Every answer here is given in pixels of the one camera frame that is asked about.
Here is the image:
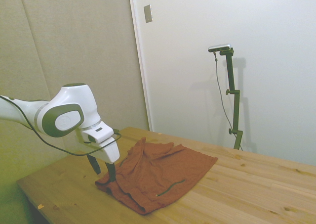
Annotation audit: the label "dark green camera stand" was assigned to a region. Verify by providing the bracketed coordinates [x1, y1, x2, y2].
[219, 48, 244, 150]

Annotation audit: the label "grey wall plate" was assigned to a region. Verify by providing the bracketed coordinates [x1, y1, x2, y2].
[143, 4, 153, 24]

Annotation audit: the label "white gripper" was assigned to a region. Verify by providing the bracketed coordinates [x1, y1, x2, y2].
[87, 136, 121, 183]

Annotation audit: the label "white door frame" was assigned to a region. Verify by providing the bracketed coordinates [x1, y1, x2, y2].
[127, 0, 154, 132]

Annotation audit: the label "silver camera on stand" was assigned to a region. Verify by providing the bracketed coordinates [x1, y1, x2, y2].
[208, 43, 233, 53]

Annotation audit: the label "rust red shorts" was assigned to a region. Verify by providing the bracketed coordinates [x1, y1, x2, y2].
[94, 136, 218, 215]

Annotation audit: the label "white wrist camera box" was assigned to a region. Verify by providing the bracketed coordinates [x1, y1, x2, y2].
[81, 122, 116, 145]

